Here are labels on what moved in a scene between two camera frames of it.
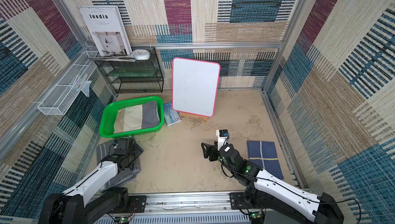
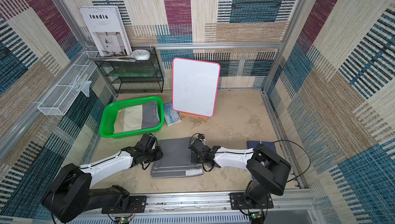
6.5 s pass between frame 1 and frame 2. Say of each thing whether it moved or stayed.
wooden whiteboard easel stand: stayed
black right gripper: moved
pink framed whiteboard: stayed
